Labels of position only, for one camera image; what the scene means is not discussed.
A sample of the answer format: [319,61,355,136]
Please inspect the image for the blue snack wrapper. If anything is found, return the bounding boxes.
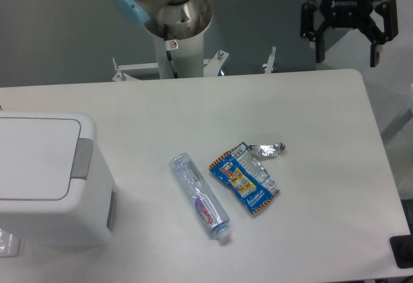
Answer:
[208,142,285,215]

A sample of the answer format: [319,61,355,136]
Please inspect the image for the clear plastic object left edge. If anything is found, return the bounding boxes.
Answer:
[0,229,21,258]

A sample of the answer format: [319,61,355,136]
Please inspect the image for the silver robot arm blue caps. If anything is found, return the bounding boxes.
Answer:
[112,0,398,67]

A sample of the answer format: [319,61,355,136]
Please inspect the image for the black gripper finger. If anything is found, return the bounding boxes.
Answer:
[360,0,398,68]
[300,0,334,63]

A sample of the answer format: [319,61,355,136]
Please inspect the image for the black object at table edge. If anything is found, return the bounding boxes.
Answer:
[390,235,412,269]

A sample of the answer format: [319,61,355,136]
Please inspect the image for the crushed clear plastic bottle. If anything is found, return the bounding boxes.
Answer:
[169,153,231,244]

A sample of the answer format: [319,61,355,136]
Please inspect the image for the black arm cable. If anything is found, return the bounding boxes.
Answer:
[161,23,179,79]

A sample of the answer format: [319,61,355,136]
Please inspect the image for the white push-lid trash can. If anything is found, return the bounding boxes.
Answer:
[1,111,117,246]

